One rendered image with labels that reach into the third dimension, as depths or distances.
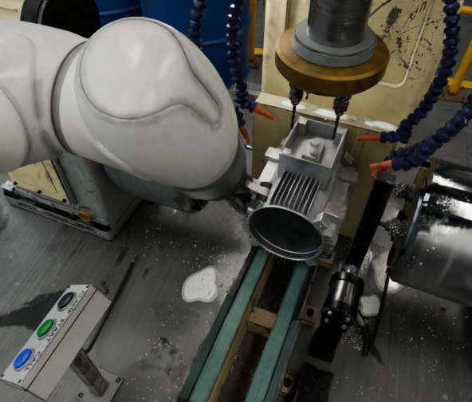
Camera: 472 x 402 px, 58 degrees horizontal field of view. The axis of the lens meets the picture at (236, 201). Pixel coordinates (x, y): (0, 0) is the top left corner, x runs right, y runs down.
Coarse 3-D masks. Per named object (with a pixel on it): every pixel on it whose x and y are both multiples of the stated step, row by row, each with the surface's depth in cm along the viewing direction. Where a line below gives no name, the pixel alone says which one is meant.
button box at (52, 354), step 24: (72, 288) 70; (96, 288) 68; (72, 312) 65; (96, 312) 68; (48, 336) 63; (72, 336) 64; (48, 360) 61; (72, 360) 64; (24, 384) 58; (48, 384) 60
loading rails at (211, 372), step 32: (256, 256) 91; (256, 288) 88; (288, 288) 86; (224, 320) 82; (256, 320) 89; (288, 320) 81; (224, 352) 77; (288, 352) 76; (192, 384) 73; (256, 384) 74; (288, 384) 82
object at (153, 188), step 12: (108, 168) 90; (120, 180) 89; (132, 180) 87; (144, 180) 86; (132, 192) 91; (144, 192) 89; (156, 192) 87; (168, 192) 85; (180, 192) 84; (168, 204) 89; (180, 204) 87; (192, 204) 90; (204, 204) 95
